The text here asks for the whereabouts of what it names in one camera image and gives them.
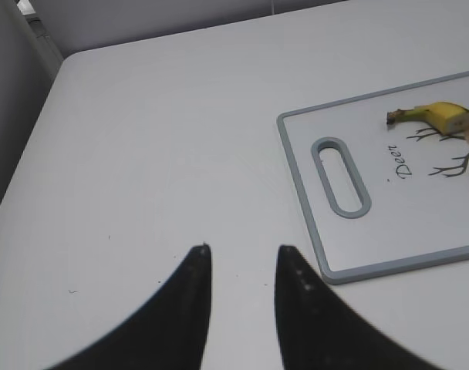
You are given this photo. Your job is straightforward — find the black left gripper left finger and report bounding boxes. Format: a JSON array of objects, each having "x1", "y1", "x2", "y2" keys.
[{"x1": 54, "y1": 244, "x2": 212, "y2": 369}]

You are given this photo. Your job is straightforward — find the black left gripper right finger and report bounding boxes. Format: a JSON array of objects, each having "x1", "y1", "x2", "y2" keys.
[{"x1": 274, "y1": 245, "x2": 435, "y2": 369}]

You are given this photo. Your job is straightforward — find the yellow banana stem piece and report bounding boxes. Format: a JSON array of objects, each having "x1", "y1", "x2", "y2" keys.
[{"x1": 386, "y1": 101, "x2": 469, "y2": 136}]

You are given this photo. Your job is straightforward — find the white deer cutting board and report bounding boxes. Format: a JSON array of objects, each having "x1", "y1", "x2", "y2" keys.
[{"x1": 277, "y1": 71, "x2": 469, "y2": 285}]

